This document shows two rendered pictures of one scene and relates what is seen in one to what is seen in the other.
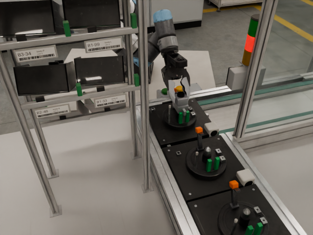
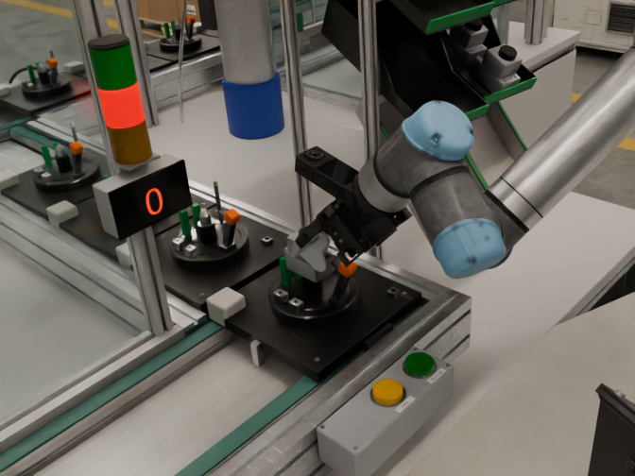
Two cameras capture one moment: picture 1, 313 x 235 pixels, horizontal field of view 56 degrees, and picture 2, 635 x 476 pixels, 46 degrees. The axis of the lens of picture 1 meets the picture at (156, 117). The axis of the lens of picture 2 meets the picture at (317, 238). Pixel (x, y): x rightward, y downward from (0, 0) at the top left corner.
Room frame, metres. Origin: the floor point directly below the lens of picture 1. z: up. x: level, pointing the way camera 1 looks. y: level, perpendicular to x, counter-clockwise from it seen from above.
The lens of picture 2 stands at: (1.79, -0.51, 1.65)
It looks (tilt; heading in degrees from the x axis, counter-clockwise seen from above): 31 degrees down; 153
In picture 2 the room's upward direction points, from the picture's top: 5 degrees counter-clockwise
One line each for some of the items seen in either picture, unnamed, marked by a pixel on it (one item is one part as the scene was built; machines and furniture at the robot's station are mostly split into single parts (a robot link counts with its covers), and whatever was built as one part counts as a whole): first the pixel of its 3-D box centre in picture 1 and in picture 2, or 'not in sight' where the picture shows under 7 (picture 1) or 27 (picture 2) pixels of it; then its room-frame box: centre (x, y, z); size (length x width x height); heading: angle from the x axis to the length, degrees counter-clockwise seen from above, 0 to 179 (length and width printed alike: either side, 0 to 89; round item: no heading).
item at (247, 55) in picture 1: (250, 56); (129, 139); (0.88, -0.31, 1.28); 0.05 x 0.05 x 0.05
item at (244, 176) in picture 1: (207, 155); (206, 228); (0.69, -0.17, 1.01); 0.24 x 0.24 x 0.13; 17
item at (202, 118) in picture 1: (179, 120); (315, 305); (0.93, -0.09, 0.96); 0.24 x 0.24 x 0.02; 17
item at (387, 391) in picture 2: (180, 89); (387, 393); (1.16, -0.11, 0.96); 0.04 x 0.04 x 0.02
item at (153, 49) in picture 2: not in sight; (179, 32); (-0.57, 0.24, 1.01); 0.24 x 0.24 x 0.13; 17
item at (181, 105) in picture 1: (181, 102); (304, 247); (0.92, -0.10, 1.06); 0.08 x 0.04 x 0.07; 18
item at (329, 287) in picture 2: (179, 117); (314, 295); (0.93, -0.09, 0.98); 0.14 x 0.14 x 0.02
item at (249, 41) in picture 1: (254, 42); (121, 103); (0.88, -0.31, 1.33); 0.05 x 0.05 x 0.05
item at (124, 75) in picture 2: (257, 26); (112, 64); (0.88, -0.31, 1.38); 0.05 x 0.05 x 0.05
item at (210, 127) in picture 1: (211, 129); (226, 307); (0.87, -0.22, 0.97); 0.05 x 0.05 x 0.04; 17
